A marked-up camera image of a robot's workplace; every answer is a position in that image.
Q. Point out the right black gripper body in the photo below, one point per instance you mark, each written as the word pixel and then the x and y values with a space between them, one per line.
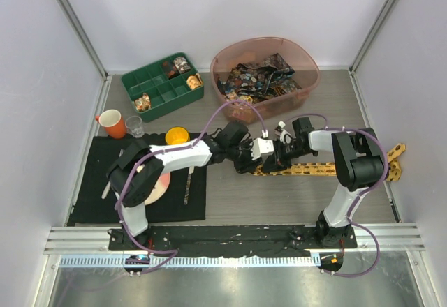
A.
pixel 285 153

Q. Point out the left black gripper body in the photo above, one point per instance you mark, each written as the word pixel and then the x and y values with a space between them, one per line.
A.
pixel 241 154

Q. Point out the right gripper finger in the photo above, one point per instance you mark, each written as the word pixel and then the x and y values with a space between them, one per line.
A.
pixel 278 165
pixel 270 164

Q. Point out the yellow beetle print tie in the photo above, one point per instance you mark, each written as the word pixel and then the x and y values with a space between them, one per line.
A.
pixel 328 169

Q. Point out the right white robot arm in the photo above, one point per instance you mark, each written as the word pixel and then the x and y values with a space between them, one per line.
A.
pixel 360 166

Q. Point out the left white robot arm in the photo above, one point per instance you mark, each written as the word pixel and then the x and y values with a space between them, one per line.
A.
pixel 135 173

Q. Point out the yellow cup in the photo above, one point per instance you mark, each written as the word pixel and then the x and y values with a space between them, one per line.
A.
pixel 177 135

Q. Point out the dark floral tie pile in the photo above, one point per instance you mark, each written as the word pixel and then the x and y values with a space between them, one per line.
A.
pixel 258 82

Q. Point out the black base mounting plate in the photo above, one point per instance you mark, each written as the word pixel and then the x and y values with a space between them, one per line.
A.
pixel 230 241

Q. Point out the pink translucent plastic bin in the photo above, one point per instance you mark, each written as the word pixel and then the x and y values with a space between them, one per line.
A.
pixel 307 75

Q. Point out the orange cream rolled tie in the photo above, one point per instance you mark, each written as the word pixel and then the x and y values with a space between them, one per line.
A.
pixel 194 81

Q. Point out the pink cream plate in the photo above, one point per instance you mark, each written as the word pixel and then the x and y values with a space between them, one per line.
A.
pixel 159 189

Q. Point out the green compartment tray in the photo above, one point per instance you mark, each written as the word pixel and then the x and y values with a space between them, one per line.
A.
pixel 166 95

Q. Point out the red white rolled tie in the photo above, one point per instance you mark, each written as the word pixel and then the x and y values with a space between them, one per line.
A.
pixel 143 103

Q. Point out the black white rolled tie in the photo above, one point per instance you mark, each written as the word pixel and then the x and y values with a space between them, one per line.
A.
pixel 181 64

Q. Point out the dark red rolled tie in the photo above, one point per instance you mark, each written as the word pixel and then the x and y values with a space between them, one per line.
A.
pixel 169 69

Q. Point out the clear shot glass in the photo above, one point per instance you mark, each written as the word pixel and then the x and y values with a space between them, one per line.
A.
pixel 134 125

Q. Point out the orange mug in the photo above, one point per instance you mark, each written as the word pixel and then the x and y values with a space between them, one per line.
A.
pixel 113 123

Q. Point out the silver fork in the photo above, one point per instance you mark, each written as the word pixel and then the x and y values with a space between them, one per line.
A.
pixel 106 189

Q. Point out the black cloth placemat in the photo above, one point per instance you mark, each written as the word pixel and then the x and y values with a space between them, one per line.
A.
pixel 178 204

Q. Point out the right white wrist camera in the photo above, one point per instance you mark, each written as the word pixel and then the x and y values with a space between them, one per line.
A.
pixel 284 136

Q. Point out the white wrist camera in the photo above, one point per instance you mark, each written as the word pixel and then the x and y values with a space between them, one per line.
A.
pixel 262 146
pixel 284 136

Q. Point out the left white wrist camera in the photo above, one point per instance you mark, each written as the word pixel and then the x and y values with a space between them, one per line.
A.
pixel 262 146

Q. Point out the patterned handle knife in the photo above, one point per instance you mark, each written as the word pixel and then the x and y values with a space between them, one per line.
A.
pixel 188 185

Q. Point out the white slotted cable duct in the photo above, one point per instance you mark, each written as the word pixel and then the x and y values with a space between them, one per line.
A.
pixel 117 260

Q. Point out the aluminium frame rail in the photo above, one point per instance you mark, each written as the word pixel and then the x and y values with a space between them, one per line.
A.
pixel 95 239

